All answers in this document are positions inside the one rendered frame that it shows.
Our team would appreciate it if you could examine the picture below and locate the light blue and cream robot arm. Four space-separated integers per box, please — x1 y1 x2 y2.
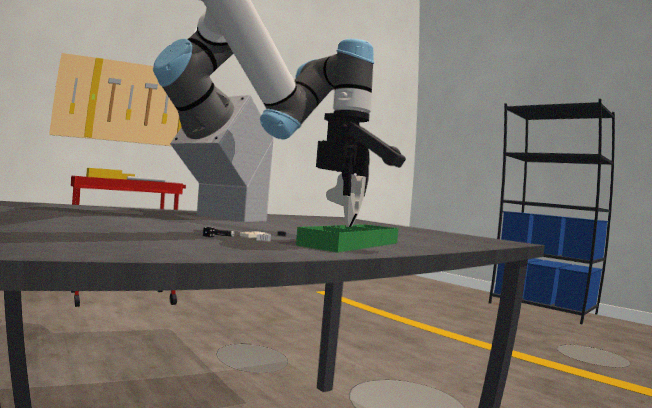
153 0 406 168

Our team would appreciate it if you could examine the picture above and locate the green three-compartment bin rack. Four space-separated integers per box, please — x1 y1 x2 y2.
296 224 399 252

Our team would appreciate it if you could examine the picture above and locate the cream domino tile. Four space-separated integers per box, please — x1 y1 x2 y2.
240 232 267 238

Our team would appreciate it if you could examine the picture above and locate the black battery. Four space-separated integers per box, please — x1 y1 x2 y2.
214 229 234 237

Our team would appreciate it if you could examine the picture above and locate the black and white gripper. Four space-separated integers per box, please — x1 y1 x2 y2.
316 110 370 227

